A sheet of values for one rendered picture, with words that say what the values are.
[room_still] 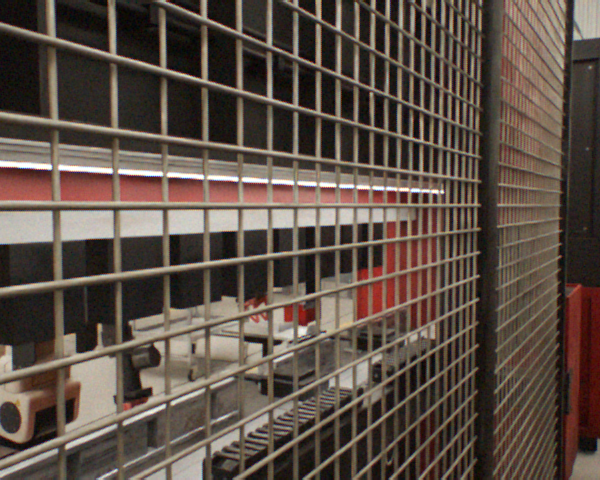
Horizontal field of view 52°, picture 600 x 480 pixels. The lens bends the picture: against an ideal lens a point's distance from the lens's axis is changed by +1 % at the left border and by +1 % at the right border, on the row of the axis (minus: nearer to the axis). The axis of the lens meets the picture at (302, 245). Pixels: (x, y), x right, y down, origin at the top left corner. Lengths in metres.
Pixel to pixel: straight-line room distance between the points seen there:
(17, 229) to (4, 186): 0.07
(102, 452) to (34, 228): 0.45
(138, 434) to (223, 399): 0.28
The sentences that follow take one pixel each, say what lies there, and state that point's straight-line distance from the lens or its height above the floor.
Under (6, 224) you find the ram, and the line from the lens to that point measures 1.07.
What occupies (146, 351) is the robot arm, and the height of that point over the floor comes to 0.99.
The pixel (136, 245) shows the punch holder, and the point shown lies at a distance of 1.25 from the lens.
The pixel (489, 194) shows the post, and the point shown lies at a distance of 0.69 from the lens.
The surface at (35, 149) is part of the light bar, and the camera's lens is 0.86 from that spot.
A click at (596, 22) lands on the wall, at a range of 8.82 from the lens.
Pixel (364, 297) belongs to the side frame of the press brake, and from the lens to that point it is 2.78.
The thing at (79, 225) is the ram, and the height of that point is 1.36.
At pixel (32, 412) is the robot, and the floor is 0.75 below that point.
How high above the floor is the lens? 1.40
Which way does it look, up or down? 4 degrees down
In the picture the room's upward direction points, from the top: straight up
